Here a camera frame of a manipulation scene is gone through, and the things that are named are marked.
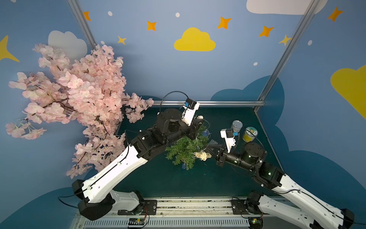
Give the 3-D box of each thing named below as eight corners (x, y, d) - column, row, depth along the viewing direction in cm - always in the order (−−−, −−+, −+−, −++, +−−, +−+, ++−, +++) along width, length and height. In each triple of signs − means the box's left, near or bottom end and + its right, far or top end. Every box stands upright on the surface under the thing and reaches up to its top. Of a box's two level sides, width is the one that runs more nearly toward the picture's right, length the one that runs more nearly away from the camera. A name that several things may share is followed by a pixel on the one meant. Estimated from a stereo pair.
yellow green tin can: (241, 143, 105) (247, 135, 96) (239, 135, 110) (244, 126, 101) (253, 143, 105) (259, 135, 96) (249, 135, 110) (255, 126, 101)
